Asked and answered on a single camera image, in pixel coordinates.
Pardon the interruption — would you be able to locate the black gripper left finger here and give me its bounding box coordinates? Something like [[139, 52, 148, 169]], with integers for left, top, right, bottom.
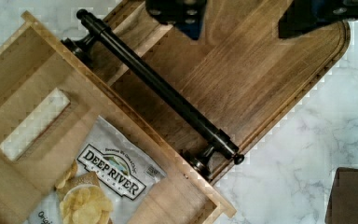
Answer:
[[145, 0, 207, 40]]

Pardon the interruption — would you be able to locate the Deep River chips bag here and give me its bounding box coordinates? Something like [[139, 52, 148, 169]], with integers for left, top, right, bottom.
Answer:
[[22, 115, 168, 224]]

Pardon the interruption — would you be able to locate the wooden cutting board tray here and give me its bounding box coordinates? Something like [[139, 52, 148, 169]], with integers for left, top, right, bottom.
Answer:
[[91, 0, 351, 168]]

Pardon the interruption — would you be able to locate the brown wooden block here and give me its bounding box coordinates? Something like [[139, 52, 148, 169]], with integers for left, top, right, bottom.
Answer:
[[324, 167, 358, 224]]

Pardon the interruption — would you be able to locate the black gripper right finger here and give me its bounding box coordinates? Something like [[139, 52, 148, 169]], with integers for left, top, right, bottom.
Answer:
[[278, 0, 358, 39]]

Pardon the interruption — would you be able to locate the black metal drawer handle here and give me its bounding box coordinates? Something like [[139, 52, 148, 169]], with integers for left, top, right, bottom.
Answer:
[[62, 9, 244, 180]]

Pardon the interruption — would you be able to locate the wooden drawer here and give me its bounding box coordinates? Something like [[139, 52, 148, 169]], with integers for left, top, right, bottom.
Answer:
[[0, 11, 236, 224]]

